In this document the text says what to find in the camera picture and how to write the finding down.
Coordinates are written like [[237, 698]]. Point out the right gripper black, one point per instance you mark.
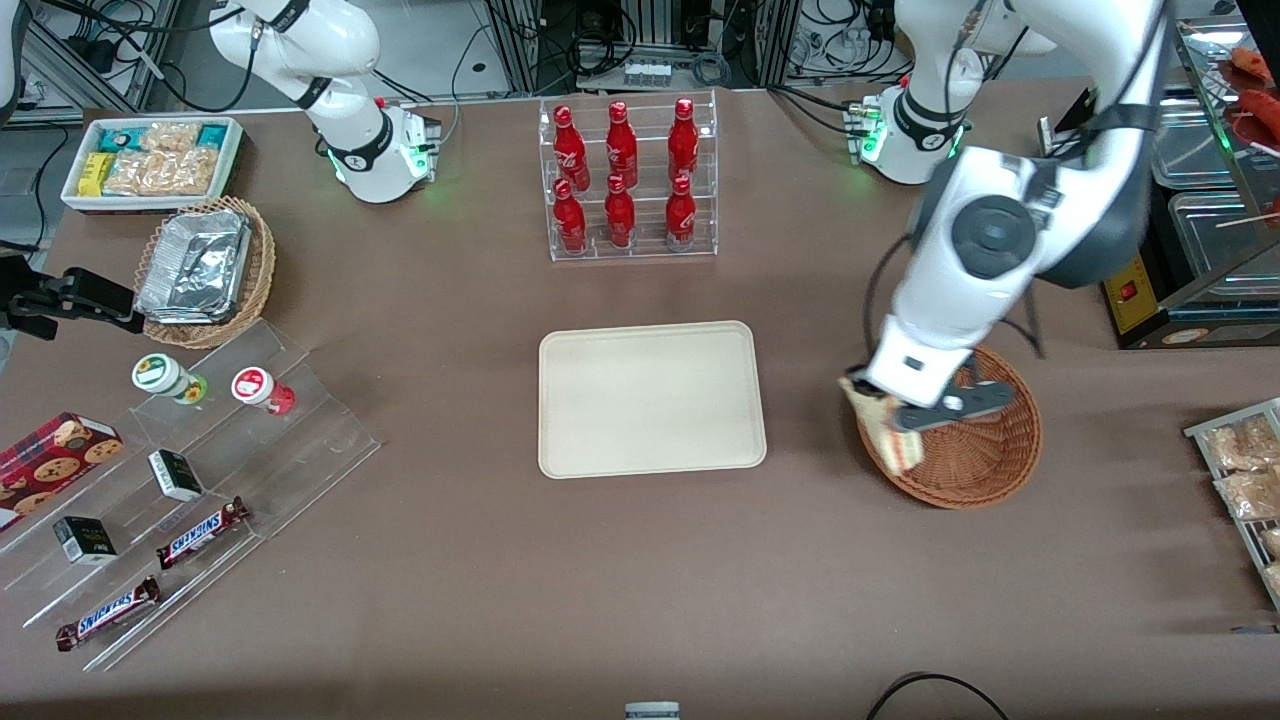
[[62, 293]]

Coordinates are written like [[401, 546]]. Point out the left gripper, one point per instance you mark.
[[866, 388]]

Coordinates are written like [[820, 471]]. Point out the triangular sandwich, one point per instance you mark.
[[900, 450]]

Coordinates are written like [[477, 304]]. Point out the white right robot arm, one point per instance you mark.
[[350, 150]]

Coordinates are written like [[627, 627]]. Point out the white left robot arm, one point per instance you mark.
[[945, 300]]

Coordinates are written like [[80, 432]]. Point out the round brown wicker basket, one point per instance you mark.
[[980, 465]]

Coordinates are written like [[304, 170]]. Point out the oval wicker basket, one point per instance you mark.
[[262, 260]]

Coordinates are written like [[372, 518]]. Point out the cream plastic tray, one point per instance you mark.
[[650, 400]]

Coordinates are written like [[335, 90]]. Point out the green lid cup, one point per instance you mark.
[[160, 375]]

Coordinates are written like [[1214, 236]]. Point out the stack of foil trays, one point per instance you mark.
[[195, 265]]

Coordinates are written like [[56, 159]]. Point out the yellow snack packet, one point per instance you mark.
[[95, 175]]

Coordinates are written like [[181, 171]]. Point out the red cookie box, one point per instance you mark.
[[50, 465]]

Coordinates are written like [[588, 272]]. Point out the clear bag of crackers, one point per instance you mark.
[[165, 173], [172, 137]]

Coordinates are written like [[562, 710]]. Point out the teal snack packet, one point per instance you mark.
[[213, 136], [122, 138]]

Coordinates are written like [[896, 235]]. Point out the small black box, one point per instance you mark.
[[176, 475], [85, 540]]

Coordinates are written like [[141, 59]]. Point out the red lid cup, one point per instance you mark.
[[255, 386]]

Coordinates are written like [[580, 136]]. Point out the black food warmer appliance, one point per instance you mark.
[[1135, 300]]

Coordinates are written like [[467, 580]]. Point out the white snack container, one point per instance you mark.
[[232, 160]]

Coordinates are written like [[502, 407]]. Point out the snickers bar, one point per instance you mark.
[[108, 613], [200, 533]]

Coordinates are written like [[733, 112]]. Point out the clear acrylic stepped stand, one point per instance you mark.
[[300, 450]]

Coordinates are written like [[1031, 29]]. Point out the red cola bottle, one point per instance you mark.
[[683, 140], [680, 214], [569, 148], [621, 145], [619, 212], [569, 218]]

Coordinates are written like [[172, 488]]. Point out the clear acrylic bottle rack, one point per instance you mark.
[[645, 250]]

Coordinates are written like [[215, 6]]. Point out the clear bag fried snacks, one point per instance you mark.
[[1250, 495], [1240, 445], [1272, 542], [1273, 578]]

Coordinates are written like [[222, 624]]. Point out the steel food pan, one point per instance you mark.
[[1195, 150], [1220, 240]]

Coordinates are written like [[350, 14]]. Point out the white power strip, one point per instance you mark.
[[647, 72]]

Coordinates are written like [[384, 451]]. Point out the grey device edge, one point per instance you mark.
[[652, 712]]

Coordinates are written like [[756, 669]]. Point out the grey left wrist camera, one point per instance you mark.
[[960, 405]]

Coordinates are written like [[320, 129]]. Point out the aluminium frame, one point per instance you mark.
[[60, 62]]

